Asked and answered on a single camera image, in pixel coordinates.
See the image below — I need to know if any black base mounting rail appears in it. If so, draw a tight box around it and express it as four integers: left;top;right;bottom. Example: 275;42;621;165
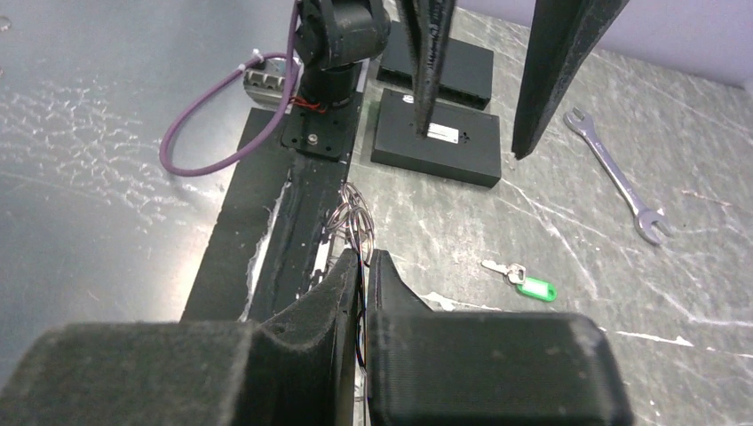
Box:
181;93;364;322

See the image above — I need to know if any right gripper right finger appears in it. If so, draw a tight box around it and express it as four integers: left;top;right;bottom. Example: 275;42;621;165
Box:
366;249;635;425

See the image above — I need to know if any black flat box near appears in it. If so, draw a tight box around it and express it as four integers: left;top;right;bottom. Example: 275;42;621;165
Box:
370;89;502;188

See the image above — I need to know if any black flat box far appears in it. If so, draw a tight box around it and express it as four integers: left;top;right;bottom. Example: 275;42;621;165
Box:
376;21;494;110

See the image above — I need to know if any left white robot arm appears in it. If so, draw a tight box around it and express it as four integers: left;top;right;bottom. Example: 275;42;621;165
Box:
289;1;627;160

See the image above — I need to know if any black flat box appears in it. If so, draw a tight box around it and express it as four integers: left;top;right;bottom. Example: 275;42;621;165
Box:
370;89;502;188
376;21;494;110

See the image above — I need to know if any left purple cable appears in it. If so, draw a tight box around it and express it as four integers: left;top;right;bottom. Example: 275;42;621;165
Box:
159;0;304;178

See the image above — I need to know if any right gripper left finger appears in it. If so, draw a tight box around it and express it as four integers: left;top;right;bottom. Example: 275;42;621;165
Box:
1;249;361;425

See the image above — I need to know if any large silver wrench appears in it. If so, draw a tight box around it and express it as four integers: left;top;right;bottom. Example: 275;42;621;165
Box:
563;107;671;247

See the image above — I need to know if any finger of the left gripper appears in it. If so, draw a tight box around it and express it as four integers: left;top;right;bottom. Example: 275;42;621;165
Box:
396;0;456;138
511;0;629;160

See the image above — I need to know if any key with green tag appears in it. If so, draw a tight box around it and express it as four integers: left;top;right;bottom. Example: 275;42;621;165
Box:
480;260;558;303

